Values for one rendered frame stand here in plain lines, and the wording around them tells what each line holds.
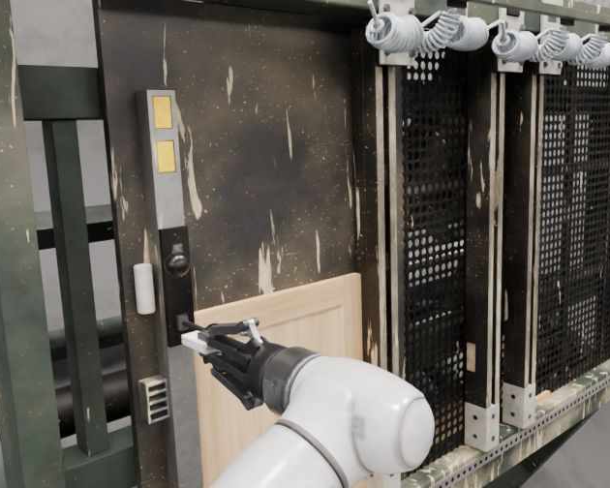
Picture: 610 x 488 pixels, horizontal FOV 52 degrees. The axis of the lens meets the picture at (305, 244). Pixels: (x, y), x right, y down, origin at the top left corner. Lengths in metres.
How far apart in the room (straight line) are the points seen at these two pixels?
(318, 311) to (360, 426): 0.68
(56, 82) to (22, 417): 0.50
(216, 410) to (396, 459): 0.61
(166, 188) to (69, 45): 3.47
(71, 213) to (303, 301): 0.48
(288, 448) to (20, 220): 0.51
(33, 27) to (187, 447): 3.52
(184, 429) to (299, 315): 0.32
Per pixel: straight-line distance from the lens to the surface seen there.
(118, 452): 1.20
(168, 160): 1.04
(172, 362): 1.10
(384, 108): 1.34
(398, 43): 1.17
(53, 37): 4.42
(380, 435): 0.64
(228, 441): 1.25
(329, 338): 1.34
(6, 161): 0.94
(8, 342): 0.97
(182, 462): 1.18
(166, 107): 1.04
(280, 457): 0.64
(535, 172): 1.83
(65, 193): 1.07
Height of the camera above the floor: 2.14
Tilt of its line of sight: 35 degrees down
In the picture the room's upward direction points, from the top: 24 degrees clockwise
